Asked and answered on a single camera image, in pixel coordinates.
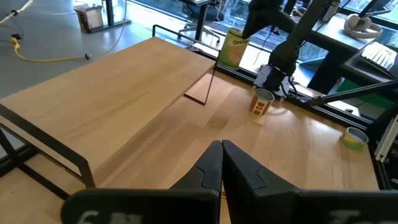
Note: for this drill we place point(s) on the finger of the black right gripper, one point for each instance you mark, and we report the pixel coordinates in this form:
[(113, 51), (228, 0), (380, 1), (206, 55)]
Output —
[(247, 31)]

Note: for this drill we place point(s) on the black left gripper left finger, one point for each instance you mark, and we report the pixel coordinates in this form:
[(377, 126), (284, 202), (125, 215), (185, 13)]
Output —
[(192, 205)]

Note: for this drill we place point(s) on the black aluminium mounting frame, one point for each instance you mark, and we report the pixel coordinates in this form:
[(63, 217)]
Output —
[(326, 113)]

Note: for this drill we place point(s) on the beige headphones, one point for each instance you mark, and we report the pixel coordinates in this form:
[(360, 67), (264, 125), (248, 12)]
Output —
[(357, 22)]

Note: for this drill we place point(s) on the short yellow-green can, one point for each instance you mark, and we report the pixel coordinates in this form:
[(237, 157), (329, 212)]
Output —
[(354, 138)]

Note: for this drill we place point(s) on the green mat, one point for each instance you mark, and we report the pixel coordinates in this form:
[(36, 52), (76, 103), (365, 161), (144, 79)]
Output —
[(373, 101)]

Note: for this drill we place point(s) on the black standing desk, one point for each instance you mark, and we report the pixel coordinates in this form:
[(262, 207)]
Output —
[(201, 21)]

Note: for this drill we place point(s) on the silver aluminium bracket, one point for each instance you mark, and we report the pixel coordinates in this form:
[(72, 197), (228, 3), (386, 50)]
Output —
[(387, 140)]

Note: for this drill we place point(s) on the wooden shelf with black frame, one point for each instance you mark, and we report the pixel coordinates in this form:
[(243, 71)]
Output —
[(109, 93)]

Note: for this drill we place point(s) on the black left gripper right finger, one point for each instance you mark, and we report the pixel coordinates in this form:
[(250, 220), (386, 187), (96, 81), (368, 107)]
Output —
[(264, 205)]

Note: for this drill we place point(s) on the cardboard box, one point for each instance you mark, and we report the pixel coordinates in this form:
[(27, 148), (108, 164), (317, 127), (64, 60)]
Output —
[(88, 17)]

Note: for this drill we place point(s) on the tall green Oranges can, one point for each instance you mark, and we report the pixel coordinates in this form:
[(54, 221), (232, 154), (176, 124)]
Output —
[(233, 48)]

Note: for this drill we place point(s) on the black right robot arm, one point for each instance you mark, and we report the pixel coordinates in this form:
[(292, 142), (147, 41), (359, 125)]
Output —
[(289, 49)]

